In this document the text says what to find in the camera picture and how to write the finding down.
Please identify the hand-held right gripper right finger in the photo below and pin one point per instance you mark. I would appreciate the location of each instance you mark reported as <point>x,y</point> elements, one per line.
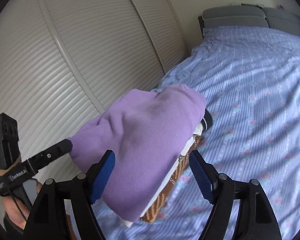
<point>201,177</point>

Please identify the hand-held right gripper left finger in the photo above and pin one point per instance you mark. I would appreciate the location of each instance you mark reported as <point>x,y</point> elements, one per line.
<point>103,175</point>

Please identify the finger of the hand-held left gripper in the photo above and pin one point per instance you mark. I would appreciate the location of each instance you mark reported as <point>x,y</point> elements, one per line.
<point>50,155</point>

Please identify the purple sweatshirt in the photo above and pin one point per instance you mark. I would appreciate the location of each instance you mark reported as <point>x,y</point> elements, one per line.
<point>145,140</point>

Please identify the person's left hand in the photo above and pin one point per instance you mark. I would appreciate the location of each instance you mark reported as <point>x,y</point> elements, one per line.
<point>15,212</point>

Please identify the brown patterned folded garment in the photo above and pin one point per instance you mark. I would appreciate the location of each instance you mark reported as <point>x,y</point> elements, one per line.
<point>160,202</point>

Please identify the white folded garment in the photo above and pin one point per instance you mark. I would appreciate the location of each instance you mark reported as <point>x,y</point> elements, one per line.
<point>127,223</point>

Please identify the black garment with white stripe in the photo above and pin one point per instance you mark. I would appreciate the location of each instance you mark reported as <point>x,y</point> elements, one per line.
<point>208,118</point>

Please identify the bed with blue floral sheet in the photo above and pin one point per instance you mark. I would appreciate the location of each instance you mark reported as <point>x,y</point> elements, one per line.
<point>252,105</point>

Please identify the white louvered wardrobe doors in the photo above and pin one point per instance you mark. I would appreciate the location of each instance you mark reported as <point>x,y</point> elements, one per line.
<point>90,42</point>

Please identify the grey padded headboard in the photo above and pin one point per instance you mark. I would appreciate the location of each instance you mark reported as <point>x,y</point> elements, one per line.
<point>235,17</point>

